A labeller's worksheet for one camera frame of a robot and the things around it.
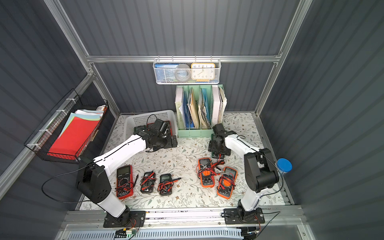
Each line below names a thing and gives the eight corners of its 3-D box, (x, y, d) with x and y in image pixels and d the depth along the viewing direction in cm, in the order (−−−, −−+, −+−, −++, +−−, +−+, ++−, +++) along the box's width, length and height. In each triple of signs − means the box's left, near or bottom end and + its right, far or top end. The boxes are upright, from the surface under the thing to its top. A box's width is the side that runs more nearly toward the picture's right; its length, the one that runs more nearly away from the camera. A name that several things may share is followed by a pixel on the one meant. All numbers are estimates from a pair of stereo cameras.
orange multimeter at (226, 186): (215, 194, 82) (215, 192, 79) (224, 166, 93) (225, 163, 89) (229, 201, 80) (231, 199, 76) (237, 171, 91) (239, 168, 87)
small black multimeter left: (140, 193, 83) (138, 191, 80) (144, 173, 91) (143, 171, 88) (152, 193, 83) (151, 191, 80) (156, 173, 91) (154, 171, 88)
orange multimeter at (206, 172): (199, 187, 85) (199, 184, 82) (198, 160, 95) (198, 157, 92) (214, 187, 85) (215, 184, 82) (212, 160, 95) (212, 157, 92)
